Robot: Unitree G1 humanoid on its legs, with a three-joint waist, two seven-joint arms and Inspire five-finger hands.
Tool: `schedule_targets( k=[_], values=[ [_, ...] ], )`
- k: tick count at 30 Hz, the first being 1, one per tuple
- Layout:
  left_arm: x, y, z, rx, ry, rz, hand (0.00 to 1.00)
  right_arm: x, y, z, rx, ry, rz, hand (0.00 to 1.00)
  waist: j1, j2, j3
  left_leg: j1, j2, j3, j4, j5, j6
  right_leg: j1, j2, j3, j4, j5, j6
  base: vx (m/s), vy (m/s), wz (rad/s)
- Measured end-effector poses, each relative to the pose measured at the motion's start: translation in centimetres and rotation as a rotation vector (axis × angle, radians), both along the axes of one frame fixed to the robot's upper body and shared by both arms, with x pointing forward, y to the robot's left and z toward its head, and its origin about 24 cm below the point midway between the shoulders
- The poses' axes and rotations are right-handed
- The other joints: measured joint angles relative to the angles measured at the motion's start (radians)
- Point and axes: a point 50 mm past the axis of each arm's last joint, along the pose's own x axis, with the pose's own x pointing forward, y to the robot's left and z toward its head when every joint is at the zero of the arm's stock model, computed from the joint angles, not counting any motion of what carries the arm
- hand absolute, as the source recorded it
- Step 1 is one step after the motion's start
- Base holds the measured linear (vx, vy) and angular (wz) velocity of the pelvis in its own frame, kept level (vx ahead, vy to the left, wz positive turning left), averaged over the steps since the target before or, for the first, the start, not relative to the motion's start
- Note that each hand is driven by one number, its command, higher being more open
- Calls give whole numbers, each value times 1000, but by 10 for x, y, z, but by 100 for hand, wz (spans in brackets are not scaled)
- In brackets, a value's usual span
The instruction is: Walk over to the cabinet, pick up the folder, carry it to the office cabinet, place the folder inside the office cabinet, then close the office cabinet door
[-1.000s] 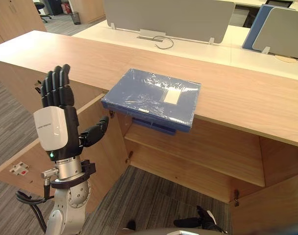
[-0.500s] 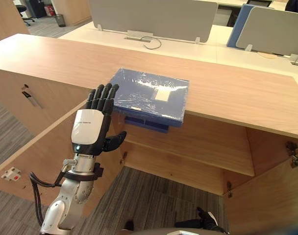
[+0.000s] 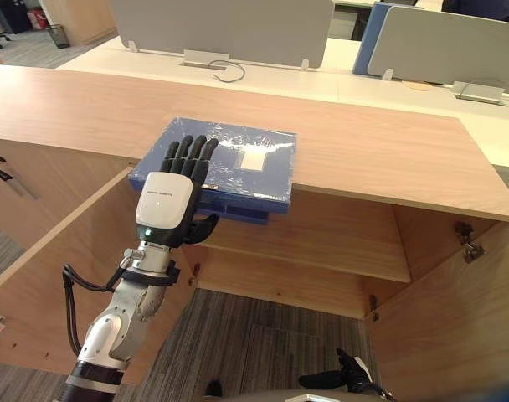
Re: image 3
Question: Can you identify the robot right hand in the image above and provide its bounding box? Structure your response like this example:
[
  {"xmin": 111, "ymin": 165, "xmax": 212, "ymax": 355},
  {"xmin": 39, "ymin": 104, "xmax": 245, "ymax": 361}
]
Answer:
[{"xmin": 299, "ymin": 348, "xmax": 375, "ymax": 394}]

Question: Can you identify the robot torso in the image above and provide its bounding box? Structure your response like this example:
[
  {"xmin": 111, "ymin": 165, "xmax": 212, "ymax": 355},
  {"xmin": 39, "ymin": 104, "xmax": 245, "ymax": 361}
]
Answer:
[{"xmin": 203, "ymin": 388, "xmax": 396, "ymax": 402}]

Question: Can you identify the wooden cabinet door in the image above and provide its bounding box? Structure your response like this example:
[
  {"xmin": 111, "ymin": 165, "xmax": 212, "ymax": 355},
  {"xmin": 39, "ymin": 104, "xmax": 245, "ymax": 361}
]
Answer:
[
  {"xmin": 365, "ymin": 221, "xmax": 509, "ymax": 402},
  {"xmin": 0, "ymin": 167, "xmax": 197, "ymax": 384}
]

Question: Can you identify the blue desk divider panel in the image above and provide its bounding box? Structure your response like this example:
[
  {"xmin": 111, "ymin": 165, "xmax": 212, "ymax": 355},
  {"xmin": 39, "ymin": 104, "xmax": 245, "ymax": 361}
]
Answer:
[{"xmin": 352, "ymin": 1, "xmax": 402, "ymax": 76}]

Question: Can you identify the wooden cabinet shelf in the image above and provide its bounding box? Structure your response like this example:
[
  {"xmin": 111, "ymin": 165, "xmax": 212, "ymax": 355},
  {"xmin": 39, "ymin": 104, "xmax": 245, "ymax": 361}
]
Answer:
[{"xmin": 198, "ymin": 209, "xmax": 413, "ymax": 284}]

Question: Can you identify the black robot wrist cable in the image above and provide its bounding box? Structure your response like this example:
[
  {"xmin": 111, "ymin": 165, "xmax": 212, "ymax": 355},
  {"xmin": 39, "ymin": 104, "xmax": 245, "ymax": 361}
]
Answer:
[{"xmin": 61, "ymin": 263, "xmax": 126, "ymax": 356}]

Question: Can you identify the black mesh waste bin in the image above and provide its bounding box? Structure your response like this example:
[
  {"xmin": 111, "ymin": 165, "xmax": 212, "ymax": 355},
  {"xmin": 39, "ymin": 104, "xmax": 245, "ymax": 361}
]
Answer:
[{"xmin": 46, "ymin": 23, "xmax": 70, "ymax": 49}]

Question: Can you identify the silver cabinet door handle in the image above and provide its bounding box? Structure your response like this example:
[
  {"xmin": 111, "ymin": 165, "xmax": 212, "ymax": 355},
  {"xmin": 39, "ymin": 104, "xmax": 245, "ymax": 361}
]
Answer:
[{"xmin": 0, "ymin": 168, "xmax": 40, "ymax": 201}]

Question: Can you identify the white desk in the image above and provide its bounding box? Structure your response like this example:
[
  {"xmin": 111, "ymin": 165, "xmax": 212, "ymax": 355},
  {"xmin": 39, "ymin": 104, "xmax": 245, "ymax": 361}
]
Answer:
[{"xmin": 55, "ymin": 36, "xmax": 509, "ymax": 168}]

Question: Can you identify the wooden office cabinet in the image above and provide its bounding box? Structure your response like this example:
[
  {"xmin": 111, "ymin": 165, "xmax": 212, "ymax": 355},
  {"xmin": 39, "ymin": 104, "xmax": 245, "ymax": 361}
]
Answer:
[{"xmin": 0, "ymin": 63, "xmax": 509, "ymax": 402}]

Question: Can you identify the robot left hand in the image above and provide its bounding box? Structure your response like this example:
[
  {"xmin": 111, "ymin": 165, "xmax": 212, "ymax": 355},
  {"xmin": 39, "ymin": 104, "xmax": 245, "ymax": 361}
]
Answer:
[{"xmin": 135, "ymin": 134, "xmax": 220, "ymax": 248}]

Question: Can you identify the grey cable tray cover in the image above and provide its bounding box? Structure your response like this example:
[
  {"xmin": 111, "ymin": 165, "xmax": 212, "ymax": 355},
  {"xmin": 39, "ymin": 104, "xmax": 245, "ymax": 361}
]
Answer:
[
  {"xmin": 180, "ymin": 49, "xmax": 231, "ymax": 70},
  {"xmin": 450, "ymin": 80, "xmax": 509, "ymax": 106}
]

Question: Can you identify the grey desk divider panel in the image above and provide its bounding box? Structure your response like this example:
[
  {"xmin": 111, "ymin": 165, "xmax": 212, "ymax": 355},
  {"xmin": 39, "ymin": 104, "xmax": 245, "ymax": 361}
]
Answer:
[
  {"xmin": 109, "ymin": 0, "xmax": 336, "ymax": 70},
  {"xmin": 366, "ymin": 5, "xmax": 509, "ymax": 87}
]

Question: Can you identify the blue file folder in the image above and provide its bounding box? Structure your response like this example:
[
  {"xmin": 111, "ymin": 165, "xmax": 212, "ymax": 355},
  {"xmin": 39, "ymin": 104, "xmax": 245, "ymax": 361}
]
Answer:
[{"xmin": 127, "ymin": 116, "xmax": 298, "ymax": 226}]

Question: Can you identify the red white box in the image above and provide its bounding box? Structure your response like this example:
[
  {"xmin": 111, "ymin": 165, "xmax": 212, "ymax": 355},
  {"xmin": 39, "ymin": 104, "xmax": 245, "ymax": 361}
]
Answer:
[{"xmin": 27, "ymin": 8, "xmax": 46, "ymax": 30}]

